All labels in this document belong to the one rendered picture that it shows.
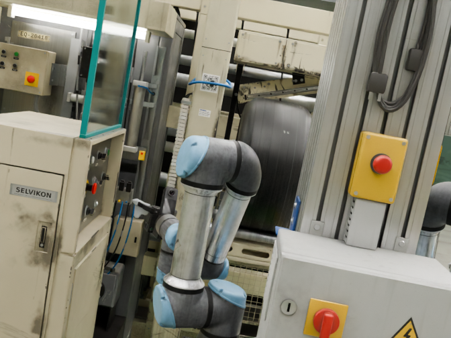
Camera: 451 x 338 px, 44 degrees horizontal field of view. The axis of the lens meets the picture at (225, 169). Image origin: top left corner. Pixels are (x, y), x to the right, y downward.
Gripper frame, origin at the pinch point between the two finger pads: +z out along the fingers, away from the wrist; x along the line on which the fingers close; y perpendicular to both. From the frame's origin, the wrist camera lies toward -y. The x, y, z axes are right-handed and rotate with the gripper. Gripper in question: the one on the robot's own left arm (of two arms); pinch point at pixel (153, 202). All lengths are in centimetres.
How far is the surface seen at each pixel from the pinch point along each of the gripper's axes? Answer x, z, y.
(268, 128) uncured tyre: 43, 18, -37
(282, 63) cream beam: 59, 55, -69
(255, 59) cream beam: 47, 60, -67
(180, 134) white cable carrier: 18, 47, -23
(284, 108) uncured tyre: 51, 26, -47
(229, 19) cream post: 22, 41, -76
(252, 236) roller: 55, 24, 9
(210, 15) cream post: 14, 45, -75
